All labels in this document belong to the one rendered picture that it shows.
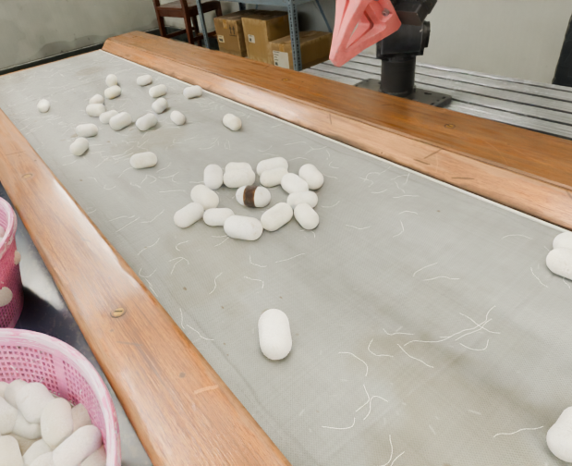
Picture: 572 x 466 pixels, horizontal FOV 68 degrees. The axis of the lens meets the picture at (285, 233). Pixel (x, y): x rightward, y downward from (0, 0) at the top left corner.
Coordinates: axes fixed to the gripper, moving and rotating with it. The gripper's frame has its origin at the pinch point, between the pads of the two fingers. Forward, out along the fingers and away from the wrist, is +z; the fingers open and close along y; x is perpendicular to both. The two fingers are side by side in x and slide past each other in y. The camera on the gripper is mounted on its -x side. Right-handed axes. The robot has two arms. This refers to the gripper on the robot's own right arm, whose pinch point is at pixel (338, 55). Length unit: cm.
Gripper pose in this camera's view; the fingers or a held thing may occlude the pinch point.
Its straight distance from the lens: 47.5
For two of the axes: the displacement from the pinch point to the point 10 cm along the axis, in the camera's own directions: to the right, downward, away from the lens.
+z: -5.2, 8.5, 0.4
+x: 5.9, 3.2, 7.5
